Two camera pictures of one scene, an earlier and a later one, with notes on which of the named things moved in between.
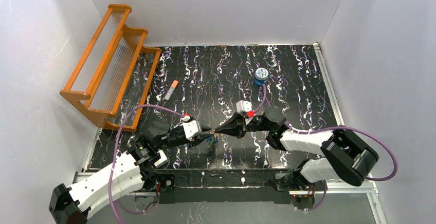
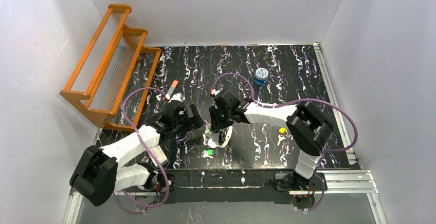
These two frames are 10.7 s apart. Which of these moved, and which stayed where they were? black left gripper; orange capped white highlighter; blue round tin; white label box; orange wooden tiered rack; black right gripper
Moved: black right gripper; black left gripper
Stayed: orange wooden tiered rack; orange capped white highlighter; white label box; blue round tin
